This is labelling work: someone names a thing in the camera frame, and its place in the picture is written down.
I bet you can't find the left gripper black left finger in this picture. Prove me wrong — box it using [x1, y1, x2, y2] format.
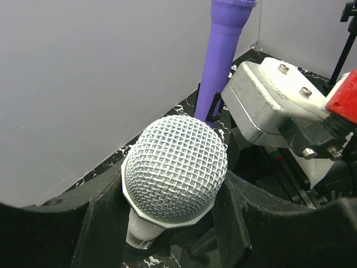
[1, 162, 130, 267]

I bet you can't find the white handheld microphone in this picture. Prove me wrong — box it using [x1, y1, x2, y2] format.
[121, 115, 228, 249]

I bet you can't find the black stand with purple mic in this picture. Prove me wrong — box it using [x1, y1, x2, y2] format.
[194, 83, 224, 126]

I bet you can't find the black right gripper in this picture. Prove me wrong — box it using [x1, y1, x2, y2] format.
[228, 127, 356, 208]

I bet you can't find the black round-base mic stand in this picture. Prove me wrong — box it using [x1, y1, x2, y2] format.
[123, 227, 218, 267]

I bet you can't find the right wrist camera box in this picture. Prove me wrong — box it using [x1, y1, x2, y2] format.
[221, 58, 356, 160]

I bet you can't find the purple handheld microphone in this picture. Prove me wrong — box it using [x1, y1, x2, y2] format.
[194, 0, 257, 129]

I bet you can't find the black tripod stand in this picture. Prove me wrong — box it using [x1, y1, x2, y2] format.
[323, 0, 357, 94]

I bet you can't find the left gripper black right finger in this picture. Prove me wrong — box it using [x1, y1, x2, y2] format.
[213, 171, 356, 267]

